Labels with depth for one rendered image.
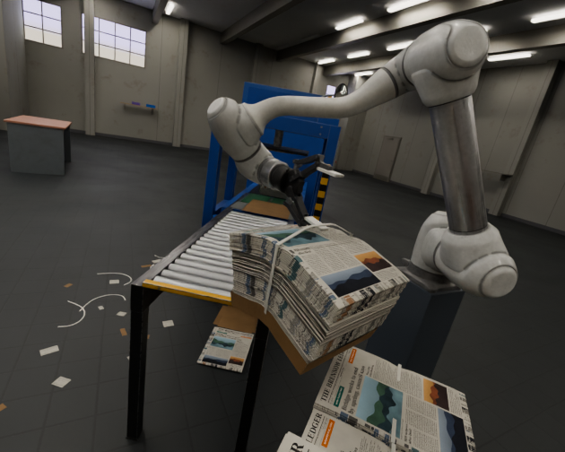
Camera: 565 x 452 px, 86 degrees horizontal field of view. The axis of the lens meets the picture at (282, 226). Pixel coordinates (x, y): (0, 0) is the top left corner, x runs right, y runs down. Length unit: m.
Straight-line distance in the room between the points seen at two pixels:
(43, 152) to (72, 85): 8.08
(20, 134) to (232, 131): 6.08
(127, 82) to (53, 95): 2.60
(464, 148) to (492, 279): 0.36
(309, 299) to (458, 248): 0.52
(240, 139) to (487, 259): 0.76
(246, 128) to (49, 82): 14.00
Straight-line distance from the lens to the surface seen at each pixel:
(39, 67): 14.82
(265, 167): 0.91
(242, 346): 2.25
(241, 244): 0.84
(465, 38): 0.87
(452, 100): 0.92
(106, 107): 14.59
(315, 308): 0.66
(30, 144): 6.81
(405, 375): 1.07
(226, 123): 0.86
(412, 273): 1.26
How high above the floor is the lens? 1.44
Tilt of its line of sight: 17 degrees down
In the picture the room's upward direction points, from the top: 11 degrees clockwise
